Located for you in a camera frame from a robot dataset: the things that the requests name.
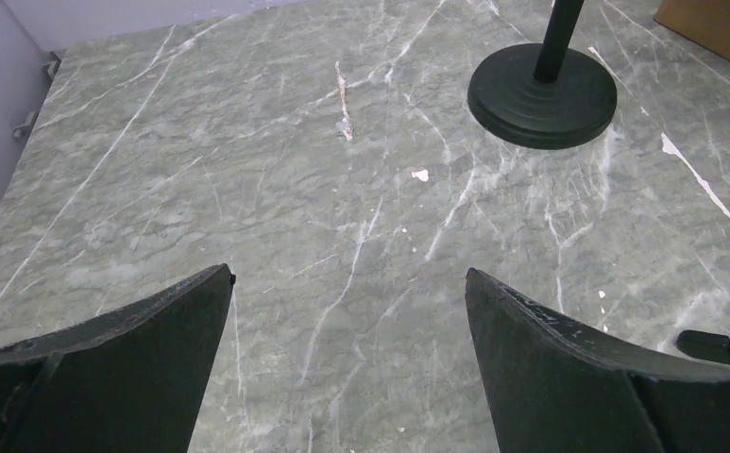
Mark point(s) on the brown cardboard box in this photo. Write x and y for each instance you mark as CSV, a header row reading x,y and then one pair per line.
x,y
705,22

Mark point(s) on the black tripod shock-mount stand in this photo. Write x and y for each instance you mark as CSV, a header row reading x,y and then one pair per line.
x,y
704,346

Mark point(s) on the black round-base clip stand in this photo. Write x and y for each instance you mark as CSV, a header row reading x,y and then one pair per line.
x,y
544,95

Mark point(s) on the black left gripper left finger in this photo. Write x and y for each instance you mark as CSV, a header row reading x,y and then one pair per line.
x,y
128,380

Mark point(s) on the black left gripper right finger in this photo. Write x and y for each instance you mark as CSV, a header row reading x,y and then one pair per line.
x,y
554,384

